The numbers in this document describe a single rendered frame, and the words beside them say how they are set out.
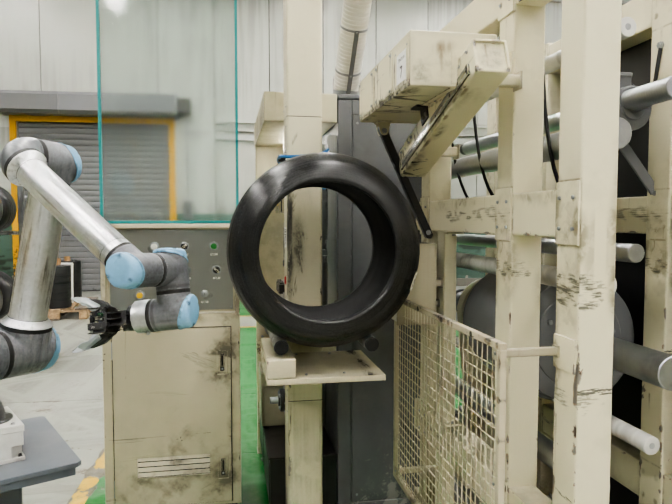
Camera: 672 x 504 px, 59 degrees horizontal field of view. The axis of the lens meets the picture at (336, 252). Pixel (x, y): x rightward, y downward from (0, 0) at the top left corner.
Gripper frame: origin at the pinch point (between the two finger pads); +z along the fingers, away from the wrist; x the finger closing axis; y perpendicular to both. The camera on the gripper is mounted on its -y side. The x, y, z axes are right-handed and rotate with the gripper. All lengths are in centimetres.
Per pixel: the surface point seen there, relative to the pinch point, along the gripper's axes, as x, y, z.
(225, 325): -1, -83, -17
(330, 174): -37, -10, -76
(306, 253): -22, -53, -59
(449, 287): -5, -66, -109
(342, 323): 6, -20, -74
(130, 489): 61, -84, 28
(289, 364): 17, -22, -57
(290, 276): -14, -52, -53
